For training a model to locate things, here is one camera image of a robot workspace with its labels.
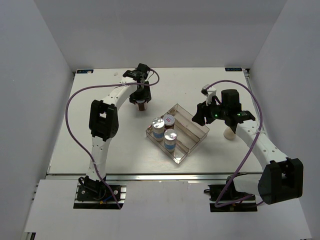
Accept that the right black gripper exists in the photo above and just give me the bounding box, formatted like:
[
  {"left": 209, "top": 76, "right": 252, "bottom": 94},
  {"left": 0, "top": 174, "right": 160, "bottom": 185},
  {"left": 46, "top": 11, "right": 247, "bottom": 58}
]
[{"left": 191, "top": 96, "right": 228, "bottom": 126}]

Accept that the aluminium table front rail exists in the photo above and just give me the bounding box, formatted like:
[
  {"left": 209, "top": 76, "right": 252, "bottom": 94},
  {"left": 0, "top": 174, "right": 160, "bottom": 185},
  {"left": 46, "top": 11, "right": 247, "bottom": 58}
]
[{"left": 44, "top": 173, "right": 266, "bottom": 183}]

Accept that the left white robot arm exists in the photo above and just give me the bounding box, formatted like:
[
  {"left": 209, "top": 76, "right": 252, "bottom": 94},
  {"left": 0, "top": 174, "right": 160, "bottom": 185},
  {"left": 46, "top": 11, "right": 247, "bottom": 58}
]
[{"left": 86, "top": 63, "right": 152, "bottom": 182}]

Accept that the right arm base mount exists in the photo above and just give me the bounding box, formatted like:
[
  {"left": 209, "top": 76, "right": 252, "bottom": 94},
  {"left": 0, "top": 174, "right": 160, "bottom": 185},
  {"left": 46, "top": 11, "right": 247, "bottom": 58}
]
[{"left": 203, "top": 184, "right": 258, "bottom": 213}]

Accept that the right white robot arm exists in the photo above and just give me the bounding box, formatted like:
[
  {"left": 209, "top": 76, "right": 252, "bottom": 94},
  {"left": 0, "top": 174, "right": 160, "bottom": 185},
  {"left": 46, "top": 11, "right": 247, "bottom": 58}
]
[{"left": 192, "top": 86, "right": 304, "bottom": 205}]

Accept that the clear plastic organizer tray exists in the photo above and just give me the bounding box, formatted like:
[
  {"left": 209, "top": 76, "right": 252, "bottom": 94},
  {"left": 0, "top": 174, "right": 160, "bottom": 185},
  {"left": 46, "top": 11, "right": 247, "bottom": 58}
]
[{"left": 145, "top": 104, "right": 209, "bottom": 165}]

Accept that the brown spice jar red label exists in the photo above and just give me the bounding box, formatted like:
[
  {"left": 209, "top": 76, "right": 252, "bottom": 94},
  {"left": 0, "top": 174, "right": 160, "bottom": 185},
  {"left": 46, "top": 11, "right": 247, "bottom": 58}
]
[{"left": 136, "top": 100, "right": 148, "bottom": 112}]

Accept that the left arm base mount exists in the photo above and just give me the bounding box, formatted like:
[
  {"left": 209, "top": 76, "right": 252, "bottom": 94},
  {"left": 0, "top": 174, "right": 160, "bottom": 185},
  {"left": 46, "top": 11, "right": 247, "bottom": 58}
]
[{"left": 73, "top": 176, "right": 126, "bottom": 210}]

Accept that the blue label bottle silver cap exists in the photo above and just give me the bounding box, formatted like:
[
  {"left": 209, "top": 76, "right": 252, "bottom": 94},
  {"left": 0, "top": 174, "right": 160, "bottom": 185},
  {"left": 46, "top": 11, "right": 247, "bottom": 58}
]
[{"left": 151, "top": 117, "right": 165, "bottom": 142}]

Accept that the yellow cap spice bottle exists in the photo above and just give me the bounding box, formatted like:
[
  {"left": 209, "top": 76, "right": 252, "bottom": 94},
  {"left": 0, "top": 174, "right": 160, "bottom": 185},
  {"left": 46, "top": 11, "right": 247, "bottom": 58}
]
[{"left": 223, "top": 127, "right": 236, "bottom": 141}]

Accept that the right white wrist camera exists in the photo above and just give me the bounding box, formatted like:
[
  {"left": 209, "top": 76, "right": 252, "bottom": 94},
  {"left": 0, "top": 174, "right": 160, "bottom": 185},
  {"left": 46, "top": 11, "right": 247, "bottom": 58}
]
[{"left": 201, "top": 84, "right": 217, "bottom": 106}]

